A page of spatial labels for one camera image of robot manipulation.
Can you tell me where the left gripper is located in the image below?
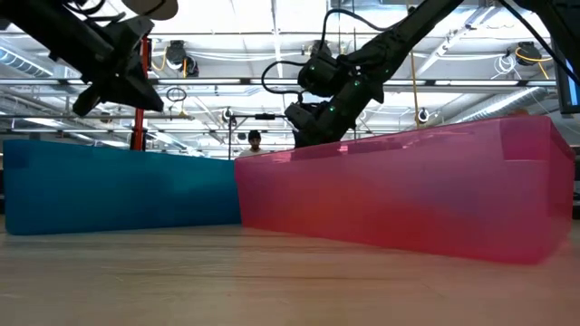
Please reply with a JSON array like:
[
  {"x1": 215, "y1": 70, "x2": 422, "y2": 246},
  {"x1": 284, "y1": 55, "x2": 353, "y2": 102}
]
[{"x1": 71, "y1": 16, "x2": 165, "y2": 118}]

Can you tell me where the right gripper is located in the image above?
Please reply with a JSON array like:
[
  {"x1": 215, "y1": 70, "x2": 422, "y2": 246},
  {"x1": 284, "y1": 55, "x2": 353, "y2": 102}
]
[{"x1": 284, "y1": 81, "x2": 385, "y2": 149}]

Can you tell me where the black stand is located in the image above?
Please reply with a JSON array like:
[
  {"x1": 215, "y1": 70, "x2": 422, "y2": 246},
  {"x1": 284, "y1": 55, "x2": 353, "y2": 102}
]
[{"x1": 225, "y1": 107, "x2": 287, "y2": 160}]

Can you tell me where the person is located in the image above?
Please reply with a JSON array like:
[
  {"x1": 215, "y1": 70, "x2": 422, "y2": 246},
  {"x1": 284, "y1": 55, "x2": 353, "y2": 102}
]
[{"x1": 237, "y1": 129, "x2": 273, "y2": 158}]

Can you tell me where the pink translucent plastic bin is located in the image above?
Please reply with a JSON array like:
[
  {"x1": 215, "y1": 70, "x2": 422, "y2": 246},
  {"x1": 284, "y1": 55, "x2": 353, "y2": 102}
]
[{"x1": 234, "y1": 115, "x2": 576, "y2": 266}]

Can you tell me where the blue plastic bin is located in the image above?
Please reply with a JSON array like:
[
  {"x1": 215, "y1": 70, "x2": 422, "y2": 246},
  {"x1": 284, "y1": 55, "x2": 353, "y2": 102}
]
[{"x1": 2, "y1": 139, "x2": 243, "y2": 236}]

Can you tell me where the computer monitor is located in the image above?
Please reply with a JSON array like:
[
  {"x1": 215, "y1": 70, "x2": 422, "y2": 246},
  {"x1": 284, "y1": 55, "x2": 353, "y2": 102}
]
[{"x1": 555, "y1": 44, "x2": 580, "y2": 115}]

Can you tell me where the yellow hanging cord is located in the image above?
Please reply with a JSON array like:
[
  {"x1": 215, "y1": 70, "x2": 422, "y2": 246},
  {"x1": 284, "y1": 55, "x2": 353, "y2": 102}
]
[{"x1": 407, "y1": 49, "x2": 421, "y2": 128}]

